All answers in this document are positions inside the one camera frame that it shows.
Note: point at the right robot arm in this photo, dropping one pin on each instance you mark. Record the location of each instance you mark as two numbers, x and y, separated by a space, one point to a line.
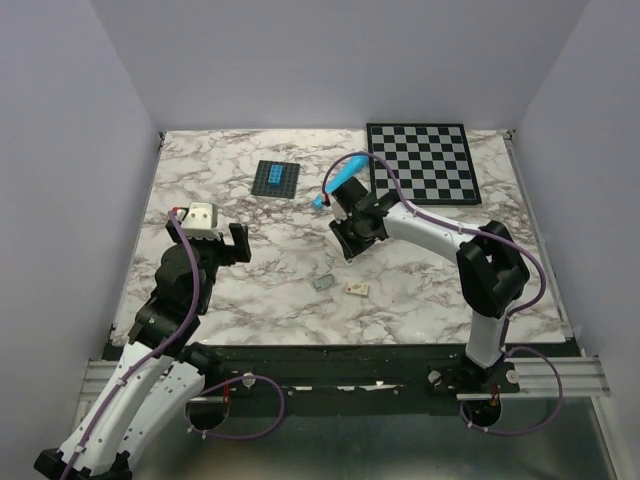
491 270

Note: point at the blue marker pen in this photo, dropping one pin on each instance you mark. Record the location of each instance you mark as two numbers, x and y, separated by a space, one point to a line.
354 164

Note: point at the dark grey lego baseplate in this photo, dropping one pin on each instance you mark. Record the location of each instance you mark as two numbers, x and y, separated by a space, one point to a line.
287 189

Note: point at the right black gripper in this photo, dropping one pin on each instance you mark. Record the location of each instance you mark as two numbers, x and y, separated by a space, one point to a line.
350 249

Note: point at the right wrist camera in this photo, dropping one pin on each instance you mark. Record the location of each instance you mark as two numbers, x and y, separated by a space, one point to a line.
338 212

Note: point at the black white chessboard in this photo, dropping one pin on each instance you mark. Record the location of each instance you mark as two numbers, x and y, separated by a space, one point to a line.
431 163

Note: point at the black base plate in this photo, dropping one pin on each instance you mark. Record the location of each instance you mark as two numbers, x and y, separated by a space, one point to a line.
320 381

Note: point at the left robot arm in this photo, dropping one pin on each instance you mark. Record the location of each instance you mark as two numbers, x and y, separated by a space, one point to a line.
145 360

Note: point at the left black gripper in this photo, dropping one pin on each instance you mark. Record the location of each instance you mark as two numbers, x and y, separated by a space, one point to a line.
241 253

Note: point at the blue lego brick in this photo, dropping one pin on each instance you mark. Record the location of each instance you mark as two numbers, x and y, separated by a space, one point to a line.
274 178

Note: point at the white staple box sleeve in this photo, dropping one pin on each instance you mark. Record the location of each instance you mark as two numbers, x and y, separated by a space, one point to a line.
357 288

